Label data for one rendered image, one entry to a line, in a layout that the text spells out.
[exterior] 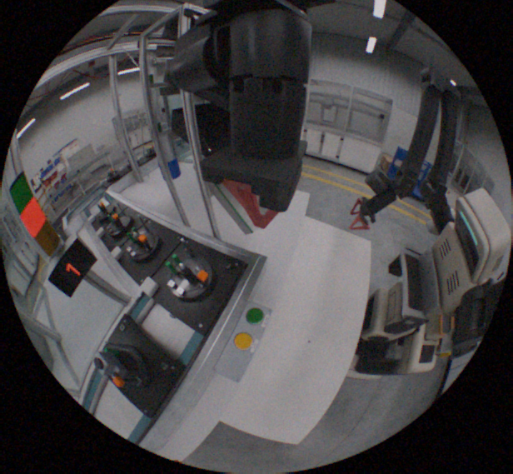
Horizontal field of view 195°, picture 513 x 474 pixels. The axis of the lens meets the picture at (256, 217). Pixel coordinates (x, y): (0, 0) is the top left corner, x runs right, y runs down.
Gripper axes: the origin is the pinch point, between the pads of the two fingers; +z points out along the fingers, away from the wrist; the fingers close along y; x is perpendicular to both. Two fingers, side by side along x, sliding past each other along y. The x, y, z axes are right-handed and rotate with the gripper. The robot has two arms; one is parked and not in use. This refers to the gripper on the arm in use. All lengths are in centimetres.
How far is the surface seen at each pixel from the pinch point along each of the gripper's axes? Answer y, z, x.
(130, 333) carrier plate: 30.1, 27.4, -24.8
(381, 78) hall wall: -815, -243, 256
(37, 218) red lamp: 22.3, -8.3, -29.7
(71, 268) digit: 23.5, 3.7, -28.8
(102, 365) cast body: 37.8, 15.3, -18.3
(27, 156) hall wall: 239, -179, -1114
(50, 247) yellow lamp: 23.6, -2.6, -29.2
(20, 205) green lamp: 24.1, -12.8, -29.6
